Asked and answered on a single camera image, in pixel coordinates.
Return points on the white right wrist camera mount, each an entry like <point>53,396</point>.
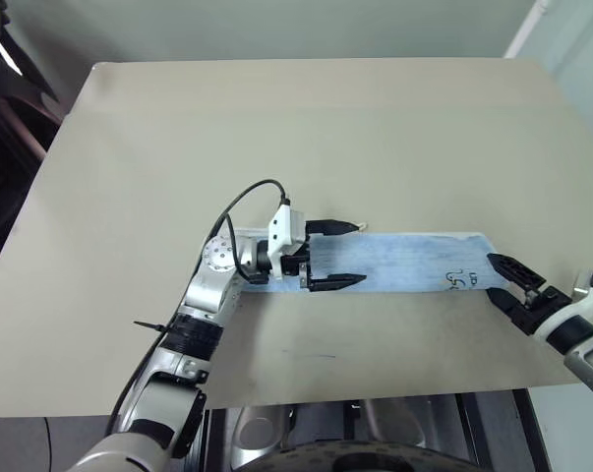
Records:
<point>591,300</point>

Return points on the black zip tie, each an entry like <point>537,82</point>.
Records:
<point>151,327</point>

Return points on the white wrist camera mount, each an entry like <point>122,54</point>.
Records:
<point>281,226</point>
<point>591,300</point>

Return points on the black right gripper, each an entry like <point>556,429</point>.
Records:
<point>544,305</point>

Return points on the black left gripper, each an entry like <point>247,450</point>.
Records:
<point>296,265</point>

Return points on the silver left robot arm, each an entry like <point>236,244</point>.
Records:
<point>210,292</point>

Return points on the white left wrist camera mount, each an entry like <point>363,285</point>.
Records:
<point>281,226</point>

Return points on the blue cloth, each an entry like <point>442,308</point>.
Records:
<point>409,263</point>

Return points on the dark chair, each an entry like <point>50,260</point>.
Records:
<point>6,123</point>

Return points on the white wall conduit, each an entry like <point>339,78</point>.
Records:
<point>524,29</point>

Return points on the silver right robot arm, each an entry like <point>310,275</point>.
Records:
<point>586,364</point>

